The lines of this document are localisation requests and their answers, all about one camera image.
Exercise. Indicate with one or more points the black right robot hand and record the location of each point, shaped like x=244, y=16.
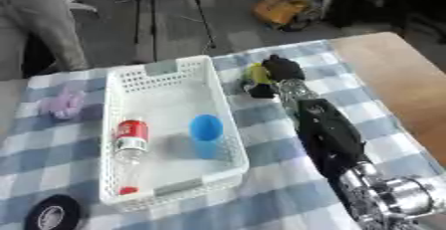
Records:
x=284, y=68

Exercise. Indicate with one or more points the yellow-green toy fruit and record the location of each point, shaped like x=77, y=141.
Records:
x=256, y=73

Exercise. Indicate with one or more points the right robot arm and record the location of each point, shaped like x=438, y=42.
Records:
x=334, y=134

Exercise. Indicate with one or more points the orange bag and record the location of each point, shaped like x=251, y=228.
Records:
x=281, y=8

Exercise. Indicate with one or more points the blue plastic cup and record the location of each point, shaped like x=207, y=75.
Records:
x=206, y=134

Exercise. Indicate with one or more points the white plastic basket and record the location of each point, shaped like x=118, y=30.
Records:
x=168, y=108

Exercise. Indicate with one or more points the black tripod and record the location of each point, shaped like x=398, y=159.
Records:
x=153, y=15

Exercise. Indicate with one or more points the clear bottle with red label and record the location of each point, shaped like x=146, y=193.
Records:
x=130, y=141

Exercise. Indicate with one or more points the purple soft toy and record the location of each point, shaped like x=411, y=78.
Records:
x=64, y=105

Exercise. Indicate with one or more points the person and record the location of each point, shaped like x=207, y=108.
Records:
x=35, y=25

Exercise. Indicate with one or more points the black tape roll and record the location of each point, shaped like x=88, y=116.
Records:
x=53, y=212

